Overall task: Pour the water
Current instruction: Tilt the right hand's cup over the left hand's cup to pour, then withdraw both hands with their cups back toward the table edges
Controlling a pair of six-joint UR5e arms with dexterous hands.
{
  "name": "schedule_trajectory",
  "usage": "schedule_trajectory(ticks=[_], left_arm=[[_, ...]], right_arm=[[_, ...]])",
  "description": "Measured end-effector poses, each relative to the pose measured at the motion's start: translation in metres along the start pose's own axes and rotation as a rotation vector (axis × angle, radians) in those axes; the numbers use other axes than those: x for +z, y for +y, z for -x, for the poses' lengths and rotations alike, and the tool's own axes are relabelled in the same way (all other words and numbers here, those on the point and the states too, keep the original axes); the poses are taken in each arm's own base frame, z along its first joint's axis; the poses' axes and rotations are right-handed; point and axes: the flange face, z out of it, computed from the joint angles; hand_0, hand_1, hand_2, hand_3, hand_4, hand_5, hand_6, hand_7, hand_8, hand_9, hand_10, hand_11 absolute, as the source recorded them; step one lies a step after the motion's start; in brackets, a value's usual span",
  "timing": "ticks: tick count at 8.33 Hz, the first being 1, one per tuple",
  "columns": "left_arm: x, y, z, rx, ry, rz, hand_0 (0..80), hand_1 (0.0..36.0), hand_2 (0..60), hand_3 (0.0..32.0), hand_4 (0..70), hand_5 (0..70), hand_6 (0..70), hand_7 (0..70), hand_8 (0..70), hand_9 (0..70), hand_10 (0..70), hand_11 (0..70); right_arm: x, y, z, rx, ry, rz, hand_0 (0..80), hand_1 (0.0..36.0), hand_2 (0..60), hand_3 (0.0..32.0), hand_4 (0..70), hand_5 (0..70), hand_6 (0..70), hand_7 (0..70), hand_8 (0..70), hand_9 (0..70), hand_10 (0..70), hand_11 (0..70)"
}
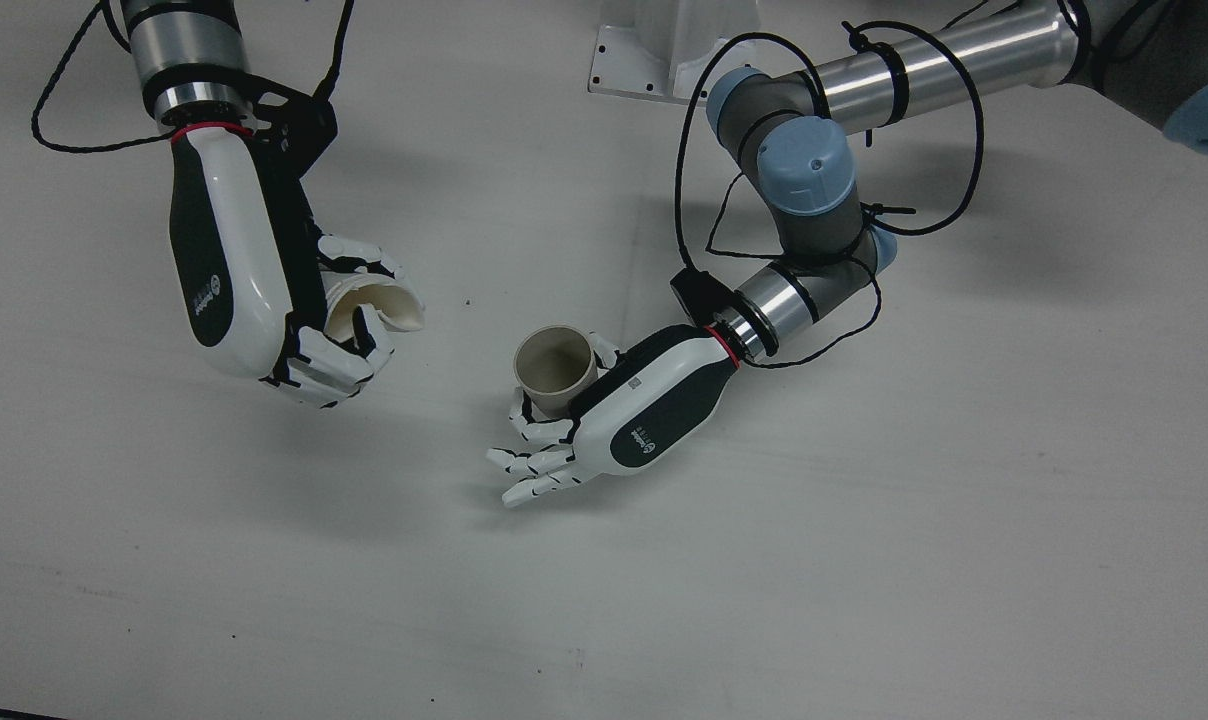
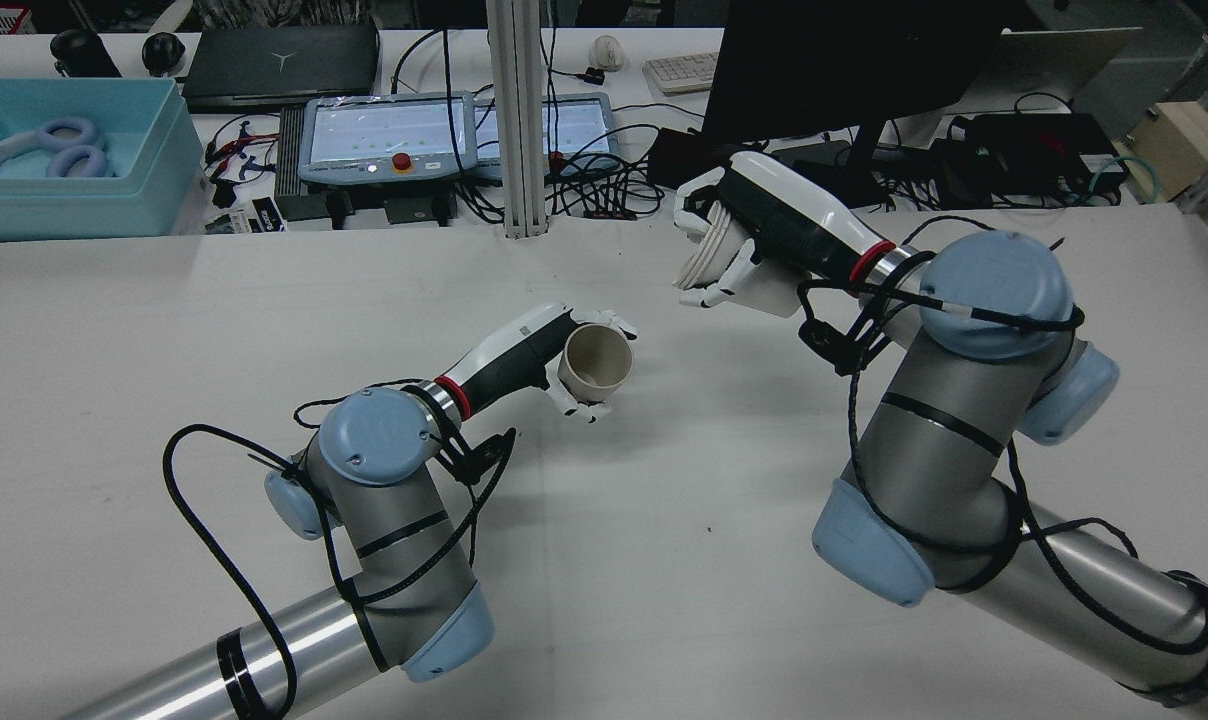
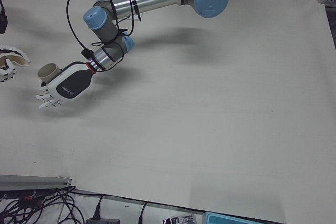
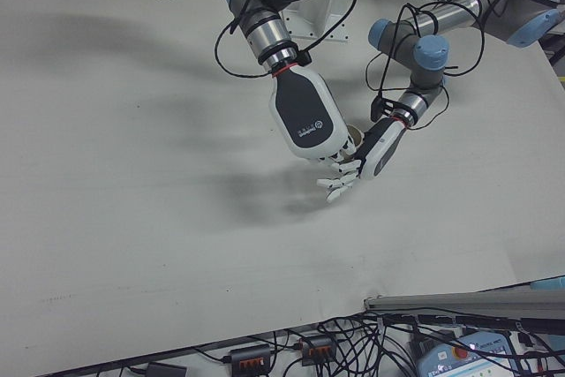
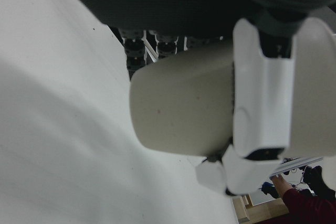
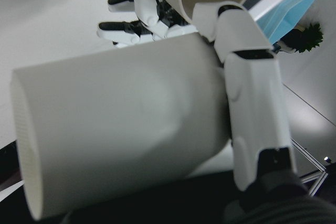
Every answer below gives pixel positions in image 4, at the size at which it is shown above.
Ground robot hand white grey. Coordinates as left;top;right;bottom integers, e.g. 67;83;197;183
268;63;358;165
316;116;407;204

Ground beige paper cup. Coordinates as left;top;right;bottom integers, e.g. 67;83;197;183
343;124;365;162

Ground black orange power adapter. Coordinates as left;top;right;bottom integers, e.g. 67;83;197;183
298;335;337;364
226;343;274;373

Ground light blue strip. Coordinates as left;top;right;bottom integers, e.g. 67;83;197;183
531;276;565;293

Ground teach pendant with red button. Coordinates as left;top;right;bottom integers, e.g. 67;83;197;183
416;332;523;377

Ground small black adapter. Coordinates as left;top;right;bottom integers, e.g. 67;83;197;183
144;361;187;377

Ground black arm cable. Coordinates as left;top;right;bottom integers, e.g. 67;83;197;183
118;0;361;79
365;0;492;131

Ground white mounting bracket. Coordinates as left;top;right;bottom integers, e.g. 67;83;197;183
281;0;350;43

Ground aluminium rail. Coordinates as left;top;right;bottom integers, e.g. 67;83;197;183
364;282;565;335

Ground black cable tangle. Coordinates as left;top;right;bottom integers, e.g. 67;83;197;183
118;313;565;377

